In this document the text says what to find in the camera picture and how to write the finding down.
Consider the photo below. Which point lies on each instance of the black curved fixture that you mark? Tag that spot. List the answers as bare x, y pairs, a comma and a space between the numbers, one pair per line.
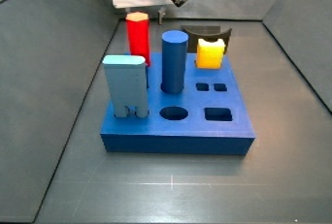
209, 33

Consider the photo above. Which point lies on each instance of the dark blue cylinder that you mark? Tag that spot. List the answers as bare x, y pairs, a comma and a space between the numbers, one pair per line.
174, 55

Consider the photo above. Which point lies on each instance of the yellow notched block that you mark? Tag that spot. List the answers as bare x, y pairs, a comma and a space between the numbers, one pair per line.
209, 54

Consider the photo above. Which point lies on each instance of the light blue slotted block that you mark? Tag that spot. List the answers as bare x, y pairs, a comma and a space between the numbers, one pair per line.
125, 71

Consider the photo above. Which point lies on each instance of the blue block base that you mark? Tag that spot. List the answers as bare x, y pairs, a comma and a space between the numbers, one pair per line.
201, 121

